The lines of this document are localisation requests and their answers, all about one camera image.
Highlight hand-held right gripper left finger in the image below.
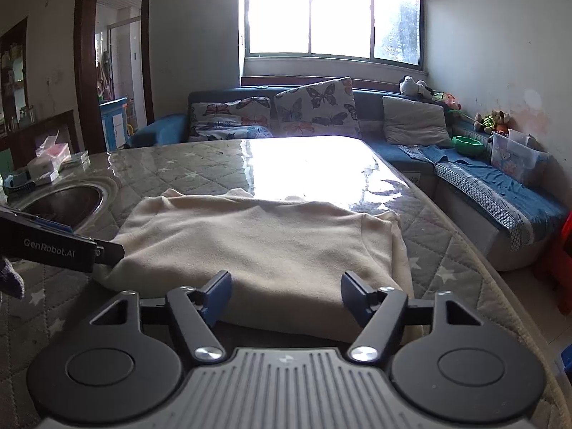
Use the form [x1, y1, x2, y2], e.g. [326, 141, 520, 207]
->
[88, 270, 234, 365]

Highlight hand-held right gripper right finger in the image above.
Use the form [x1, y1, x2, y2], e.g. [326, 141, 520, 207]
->
[340, 271, 484, 364]

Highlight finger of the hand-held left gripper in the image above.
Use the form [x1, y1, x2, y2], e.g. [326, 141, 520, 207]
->
[92, 240, 127, 265]

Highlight cream knit garment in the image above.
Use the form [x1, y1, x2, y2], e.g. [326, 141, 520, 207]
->
[93, 188, 426, 346]

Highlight person's left hand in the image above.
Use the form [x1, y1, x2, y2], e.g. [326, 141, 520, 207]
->
[0, 257, 26, 301]

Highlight round black induction cooktop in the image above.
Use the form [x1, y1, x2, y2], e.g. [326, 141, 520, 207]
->
[19, 182, 107, 230]

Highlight white cardboard box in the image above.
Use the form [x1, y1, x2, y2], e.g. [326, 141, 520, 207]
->
[27, 158, 62, 185]

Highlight pink tissue pack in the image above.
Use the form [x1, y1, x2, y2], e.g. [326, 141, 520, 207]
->
[28, 130, 72, 171]

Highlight dark wooden chair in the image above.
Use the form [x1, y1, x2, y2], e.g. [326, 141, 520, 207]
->
[0, 109, 80, 175]

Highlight small blue cabinet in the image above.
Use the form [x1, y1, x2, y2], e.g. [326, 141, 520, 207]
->
[99, 97, 131, 151]

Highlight blue corner sofa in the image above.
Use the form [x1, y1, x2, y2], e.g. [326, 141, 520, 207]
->
[129, 84, 569, 273]

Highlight wooden shelf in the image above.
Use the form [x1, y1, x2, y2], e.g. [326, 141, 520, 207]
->
[0, 17, 33, 140]

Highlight blue sofa blanket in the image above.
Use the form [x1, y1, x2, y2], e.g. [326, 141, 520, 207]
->
[393, 143, 568, 252]

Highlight grey pillow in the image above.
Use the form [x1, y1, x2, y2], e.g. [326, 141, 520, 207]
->
[382, 96, 453, 149]

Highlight green bowl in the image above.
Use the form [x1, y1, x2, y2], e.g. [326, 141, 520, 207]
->
[452, 135, 486, 158]

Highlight large butterfly print pillow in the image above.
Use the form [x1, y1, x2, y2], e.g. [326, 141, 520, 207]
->
[273, 77, 363, 140]

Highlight red plastic stool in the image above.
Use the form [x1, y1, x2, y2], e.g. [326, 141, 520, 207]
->
[531, 211, 572, 314]

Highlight clear plastic storage box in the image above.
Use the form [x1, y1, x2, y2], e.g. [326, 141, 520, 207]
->
[490, 128, 551, 185]

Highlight colourful plush toy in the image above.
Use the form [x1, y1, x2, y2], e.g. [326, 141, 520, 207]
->
[431, 92, 462, 111]

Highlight panda plush toy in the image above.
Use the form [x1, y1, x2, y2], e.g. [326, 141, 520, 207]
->
[399, 75, 435, 100]

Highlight brown and green plush toys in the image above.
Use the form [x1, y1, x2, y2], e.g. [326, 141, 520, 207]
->
[474, 109, 511, 135]

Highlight window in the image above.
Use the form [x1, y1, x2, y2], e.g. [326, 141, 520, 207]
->
[238, 0, 425, 73]

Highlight black strap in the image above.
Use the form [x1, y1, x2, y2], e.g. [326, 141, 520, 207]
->
[4, 174, 39, 197]

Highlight dark wooden door frame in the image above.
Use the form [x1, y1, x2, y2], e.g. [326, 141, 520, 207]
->
[74, 0, 156, 153]

